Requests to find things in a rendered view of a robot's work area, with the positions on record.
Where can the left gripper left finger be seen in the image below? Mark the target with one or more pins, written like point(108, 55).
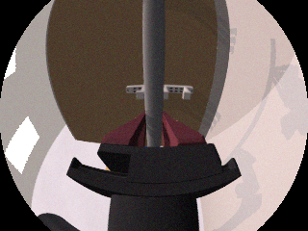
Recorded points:
point(129, 132)

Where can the grey metal tube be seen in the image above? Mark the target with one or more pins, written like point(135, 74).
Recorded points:
point(153, 49)

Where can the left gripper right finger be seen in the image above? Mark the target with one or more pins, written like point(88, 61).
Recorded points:
point(178, 133)

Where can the dark brown wall panel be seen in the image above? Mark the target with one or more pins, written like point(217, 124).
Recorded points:
point(94, 51)

